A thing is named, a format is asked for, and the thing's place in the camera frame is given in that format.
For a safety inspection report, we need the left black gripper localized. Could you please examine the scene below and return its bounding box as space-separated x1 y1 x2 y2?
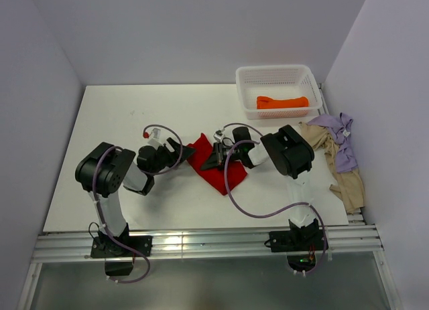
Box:
149 137 195 176

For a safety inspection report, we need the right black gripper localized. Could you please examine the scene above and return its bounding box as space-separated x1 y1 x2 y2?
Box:
201 141 243 171

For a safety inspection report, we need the red t-shirt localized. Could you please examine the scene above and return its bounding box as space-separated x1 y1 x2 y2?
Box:
187 133 247 196

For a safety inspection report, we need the white plastic basket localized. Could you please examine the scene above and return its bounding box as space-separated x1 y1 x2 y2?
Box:
235 64 322 120

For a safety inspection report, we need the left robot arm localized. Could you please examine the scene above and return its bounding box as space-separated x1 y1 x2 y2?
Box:
75 137 196 256

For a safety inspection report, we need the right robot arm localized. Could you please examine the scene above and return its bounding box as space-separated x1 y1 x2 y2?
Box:
200 123 322 250

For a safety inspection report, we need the rolled orange t-shirt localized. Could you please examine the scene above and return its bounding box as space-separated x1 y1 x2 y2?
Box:
256 96 309 110

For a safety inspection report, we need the purple t-shirt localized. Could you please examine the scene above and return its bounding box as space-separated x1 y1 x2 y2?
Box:
308 112 358 173

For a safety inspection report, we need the beige t-shirt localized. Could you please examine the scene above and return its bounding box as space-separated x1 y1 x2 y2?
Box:
298 122 365 214

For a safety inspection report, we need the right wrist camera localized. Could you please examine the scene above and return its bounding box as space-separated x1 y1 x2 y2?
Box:
213 129 225 143

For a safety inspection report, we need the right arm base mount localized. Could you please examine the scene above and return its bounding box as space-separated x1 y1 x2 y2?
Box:
264 219 329 276

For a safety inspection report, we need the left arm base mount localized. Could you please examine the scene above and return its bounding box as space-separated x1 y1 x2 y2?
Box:
90 236 153 278

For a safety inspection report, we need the aluminium rail frame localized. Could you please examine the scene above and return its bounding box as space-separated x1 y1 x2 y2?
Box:
17 212 403 309

